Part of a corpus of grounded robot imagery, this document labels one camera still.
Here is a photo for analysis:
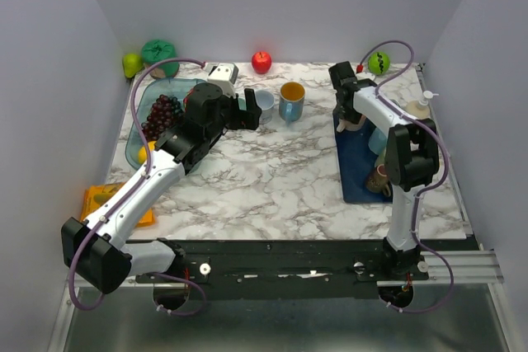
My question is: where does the grey blue mug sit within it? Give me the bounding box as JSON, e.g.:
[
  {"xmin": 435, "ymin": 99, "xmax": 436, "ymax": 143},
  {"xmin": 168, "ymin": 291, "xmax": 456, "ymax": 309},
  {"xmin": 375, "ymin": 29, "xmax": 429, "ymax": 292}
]
[{"xmin": 255, "ymin": 90, "xmax": 275, "ymax": 124}]

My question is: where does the blue butterfly mug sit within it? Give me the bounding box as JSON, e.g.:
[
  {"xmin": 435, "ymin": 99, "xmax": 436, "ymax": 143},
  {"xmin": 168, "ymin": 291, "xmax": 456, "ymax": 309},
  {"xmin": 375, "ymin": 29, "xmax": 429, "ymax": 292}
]
[{"xmin": 279, "ymin": 82, "xmax": 305, "ymax": 124}]

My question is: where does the pink mug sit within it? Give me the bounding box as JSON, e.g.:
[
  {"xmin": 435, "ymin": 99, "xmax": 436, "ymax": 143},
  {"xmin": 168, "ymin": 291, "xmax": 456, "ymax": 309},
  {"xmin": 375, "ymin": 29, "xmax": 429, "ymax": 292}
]
[{"xmin": 336, "ymin": 115, "xmax": 366, "ymax": 133}]

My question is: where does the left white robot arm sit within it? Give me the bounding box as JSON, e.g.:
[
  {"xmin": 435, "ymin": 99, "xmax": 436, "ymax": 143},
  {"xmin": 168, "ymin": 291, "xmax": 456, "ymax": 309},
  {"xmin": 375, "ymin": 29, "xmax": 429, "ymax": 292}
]
[{"xmin": 61, "ymin": 82, "xmax": 262, "ymax": 294}]

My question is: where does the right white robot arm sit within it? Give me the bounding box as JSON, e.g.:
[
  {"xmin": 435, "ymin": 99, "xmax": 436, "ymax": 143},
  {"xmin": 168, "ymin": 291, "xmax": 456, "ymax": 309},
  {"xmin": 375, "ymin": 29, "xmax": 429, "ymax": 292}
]
[{"xmin": 328, "ymin": 61, "xmax": 440, "ymax": 279}]

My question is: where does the light blue faceted mug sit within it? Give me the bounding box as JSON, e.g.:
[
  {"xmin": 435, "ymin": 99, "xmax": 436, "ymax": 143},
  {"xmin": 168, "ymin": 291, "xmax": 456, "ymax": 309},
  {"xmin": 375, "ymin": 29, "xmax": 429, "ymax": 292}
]
[{"xmin": 368, "ymin": 128, "xmax": 387, "ymax": 155}]

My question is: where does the olive green mug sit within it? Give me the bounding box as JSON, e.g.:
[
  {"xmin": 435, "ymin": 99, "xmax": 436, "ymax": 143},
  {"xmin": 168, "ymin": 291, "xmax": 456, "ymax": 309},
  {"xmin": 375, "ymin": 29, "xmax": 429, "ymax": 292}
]
[{"xmin": 375, "ymin": 148, "xmax": 386, "ymax": 167}]

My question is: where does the brown patterned mug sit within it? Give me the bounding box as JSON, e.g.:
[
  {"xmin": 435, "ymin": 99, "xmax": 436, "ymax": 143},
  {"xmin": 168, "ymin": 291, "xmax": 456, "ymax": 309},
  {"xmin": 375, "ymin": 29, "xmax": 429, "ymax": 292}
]
[{"xmin": 365, "ymin": 164, "xmax": 392, "ymax": 198}]

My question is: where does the green striped ball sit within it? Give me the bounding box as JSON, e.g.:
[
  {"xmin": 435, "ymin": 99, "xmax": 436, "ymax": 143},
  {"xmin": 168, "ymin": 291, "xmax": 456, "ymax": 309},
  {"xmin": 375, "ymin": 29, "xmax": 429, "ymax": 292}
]
[{"xmin": 368, "ymin": 51, "xmax": 390, "ymax": 76}]

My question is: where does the dark purple grapes bunch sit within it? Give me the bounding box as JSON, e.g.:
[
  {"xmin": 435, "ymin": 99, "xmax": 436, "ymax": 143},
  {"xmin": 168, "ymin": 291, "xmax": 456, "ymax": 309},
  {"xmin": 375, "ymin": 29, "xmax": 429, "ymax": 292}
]
[{"xmin": 141, "ymin": 95, "xmax": 184, "ymax": 142}]

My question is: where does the red apple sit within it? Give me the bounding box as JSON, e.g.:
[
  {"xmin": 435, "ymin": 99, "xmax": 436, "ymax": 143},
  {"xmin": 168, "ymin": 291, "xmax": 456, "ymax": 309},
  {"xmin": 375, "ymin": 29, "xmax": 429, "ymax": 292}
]
[{"xmin": 251, "ymin": 51, "xmax": 272, "ymax": 74}]

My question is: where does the teal transparent fruit tray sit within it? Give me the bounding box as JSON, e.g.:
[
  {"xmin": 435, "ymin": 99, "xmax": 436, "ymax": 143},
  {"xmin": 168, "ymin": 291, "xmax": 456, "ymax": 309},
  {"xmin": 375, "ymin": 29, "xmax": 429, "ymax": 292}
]
[{"xmin": 125, "ymin": 77, "xmax": 207, "ymax": 171}]

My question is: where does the yellow mango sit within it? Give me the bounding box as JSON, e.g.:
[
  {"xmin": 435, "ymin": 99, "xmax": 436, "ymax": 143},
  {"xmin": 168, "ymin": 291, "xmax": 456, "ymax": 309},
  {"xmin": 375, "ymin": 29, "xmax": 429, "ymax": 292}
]
[{"xmin": 138, "ymin": 141, "xmax": 155, "ymax": 164}]

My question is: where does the cream soap pump bottle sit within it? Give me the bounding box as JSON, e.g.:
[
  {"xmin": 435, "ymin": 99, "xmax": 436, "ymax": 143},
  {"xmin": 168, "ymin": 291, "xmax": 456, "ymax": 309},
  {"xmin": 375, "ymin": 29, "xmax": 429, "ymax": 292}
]
[{"xmin": 404, "ymin": 91, "xmax": 438, "ymax": 120}]

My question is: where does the dark blue tray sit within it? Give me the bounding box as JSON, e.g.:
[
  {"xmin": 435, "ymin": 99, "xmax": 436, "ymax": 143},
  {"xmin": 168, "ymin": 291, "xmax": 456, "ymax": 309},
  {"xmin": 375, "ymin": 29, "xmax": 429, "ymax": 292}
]
[{"xmin": 334, "ymin": 120, "xmax": 392, "ymax": 204}]

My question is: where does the green pear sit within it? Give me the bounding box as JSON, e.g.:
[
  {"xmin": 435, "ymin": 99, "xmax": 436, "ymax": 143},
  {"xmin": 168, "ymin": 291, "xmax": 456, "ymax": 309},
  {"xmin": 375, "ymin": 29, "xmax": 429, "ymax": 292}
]
[{"xmin": 122, "ymin": 53, "xmax": 144, "ymax": 79}]

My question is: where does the orange snack bag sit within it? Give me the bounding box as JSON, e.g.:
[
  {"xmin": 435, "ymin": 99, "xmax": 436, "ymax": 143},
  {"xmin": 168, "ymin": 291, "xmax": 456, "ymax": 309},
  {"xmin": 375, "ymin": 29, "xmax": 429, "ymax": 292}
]
[{"xmin": 80, "ymin": 183, "xmax": 156, "ymax": 228}]

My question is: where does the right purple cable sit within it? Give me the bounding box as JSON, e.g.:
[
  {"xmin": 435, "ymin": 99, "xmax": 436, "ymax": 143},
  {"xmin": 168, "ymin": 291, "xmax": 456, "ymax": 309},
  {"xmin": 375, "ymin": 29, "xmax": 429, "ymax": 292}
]
[{"xmin": 356, "ymin": 40, "xmax": 455, "ymax": 315}]

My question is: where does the purple cable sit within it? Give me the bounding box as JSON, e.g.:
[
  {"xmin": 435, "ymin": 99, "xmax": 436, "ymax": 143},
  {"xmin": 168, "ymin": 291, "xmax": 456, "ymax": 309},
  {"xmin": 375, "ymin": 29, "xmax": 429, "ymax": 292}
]
[
  {"xmin": 68, "ymin": 58, "xmax": 207, "ymax": 312},
  {"xmin": 356, "ymin": 40, "xmax": 455, "ymax": 315}
]

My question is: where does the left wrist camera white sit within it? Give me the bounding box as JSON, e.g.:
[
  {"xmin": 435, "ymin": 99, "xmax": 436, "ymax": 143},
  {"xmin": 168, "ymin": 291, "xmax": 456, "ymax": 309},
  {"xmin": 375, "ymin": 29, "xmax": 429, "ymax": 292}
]
[{"xmin": 204, "ymin": 63, "xmax": 239, "ymax": 97}]

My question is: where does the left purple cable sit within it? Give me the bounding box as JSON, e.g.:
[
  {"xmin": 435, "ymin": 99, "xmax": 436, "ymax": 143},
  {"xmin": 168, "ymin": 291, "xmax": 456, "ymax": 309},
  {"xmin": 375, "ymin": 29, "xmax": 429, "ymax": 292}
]
[{"xmin": 68, "ymin": 58, "xmax": 207, "ymax": 312}]

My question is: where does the black table front rail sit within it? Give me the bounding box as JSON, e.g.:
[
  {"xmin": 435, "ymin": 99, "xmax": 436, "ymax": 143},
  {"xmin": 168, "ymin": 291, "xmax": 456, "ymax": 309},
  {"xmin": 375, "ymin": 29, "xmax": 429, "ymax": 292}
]
[{"xmin": 123, "ymin": 238, "xmax": 430, "ymax": 302}]

